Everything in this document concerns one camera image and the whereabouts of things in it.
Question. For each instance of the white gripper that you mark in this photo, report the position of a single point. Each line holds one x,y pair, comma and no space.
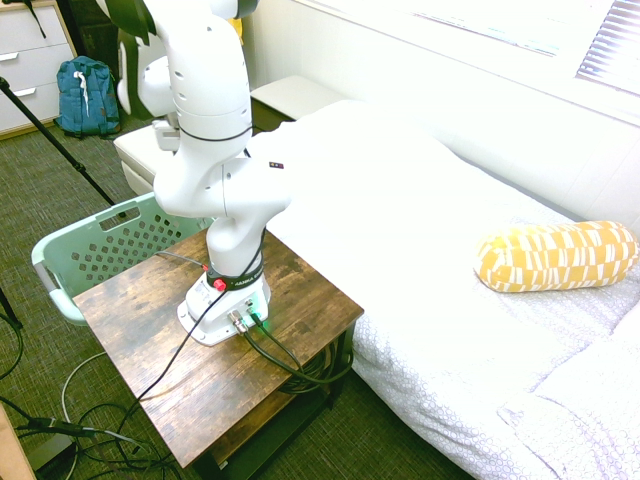
166,134

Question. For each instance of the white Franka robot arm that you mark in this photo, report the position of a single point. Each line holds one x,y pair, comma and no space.
210,75

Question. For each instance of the mint green laundry basket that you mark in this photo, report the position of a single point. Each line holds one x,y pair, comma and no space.
75,240

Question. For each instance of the white cushioned ottoman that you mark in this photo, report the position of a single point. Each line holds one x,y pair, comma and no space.
135,165

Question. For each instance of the blue backpack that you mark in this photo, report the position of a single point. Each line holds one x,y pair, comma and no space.
85,100

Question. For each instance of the black tripod leg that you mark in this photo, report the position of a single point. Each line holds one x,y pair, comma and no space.
50,135

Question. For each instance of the dark wooden cabinet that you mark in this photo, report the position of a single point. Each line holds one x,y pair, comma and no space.
90,30

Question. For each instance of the white low bench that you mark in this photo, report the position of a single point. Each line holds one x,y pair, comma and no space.
290,92

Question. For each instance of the white drawer dresser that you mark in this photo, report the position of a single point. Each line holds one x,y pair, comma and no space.
30,60

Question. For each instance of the rustic wooden side table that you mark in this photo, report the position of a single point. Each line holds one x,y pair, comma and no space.
150,325

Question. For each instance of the white patterned bed duvet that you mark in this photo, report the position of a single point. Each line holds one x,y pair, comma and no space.
425,250

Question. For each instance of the light wooden board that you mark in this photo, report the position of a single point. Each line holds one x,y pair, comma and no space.
12,450

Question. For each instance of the yellow white bolster pillow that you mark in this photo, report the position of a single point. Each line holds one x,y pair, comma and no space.
555,255

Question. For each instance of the window blind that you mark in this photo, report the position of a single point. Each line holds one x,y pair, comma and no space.
612,45

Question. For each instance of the folded white patterned blanket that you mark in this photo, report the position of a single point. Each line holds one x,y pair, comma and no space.
590,410

